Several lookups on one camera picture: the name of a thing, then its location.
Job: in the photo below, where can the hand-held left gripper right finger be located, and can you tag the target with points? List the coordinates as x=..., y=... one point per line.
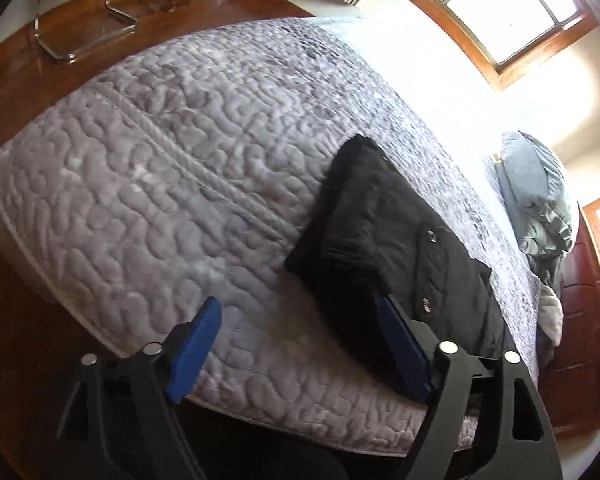
x=405, y=350

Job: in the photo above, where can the black pants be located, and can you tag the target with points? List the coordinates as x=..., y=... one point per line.
x=370, y=240

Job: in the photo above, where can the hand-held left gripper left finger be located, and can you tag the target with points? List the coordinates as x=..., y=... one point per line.
x=195, y=350

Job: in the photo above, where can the grey-green duvet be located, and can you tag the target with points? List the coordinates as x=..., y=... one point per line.
x=550, y=220

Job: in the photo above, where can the dark grey cloth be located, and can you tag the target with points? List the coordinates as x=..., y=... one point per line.
x=544, y=272

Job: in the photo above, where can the white plush pillow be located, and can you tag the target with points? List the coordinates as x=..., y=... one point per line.
x=550, y=315

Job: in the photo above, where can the dark wooden headboard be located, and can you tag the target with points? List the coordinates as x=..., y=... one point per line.
x=580, y=310

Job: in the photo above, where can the light blue pillow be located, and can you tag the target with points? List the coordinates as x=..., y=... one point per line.
x=520, y=170

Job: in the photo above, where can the lilac quilted bedspread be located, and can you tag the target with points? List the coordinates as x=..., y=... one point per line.
x=155, y=185

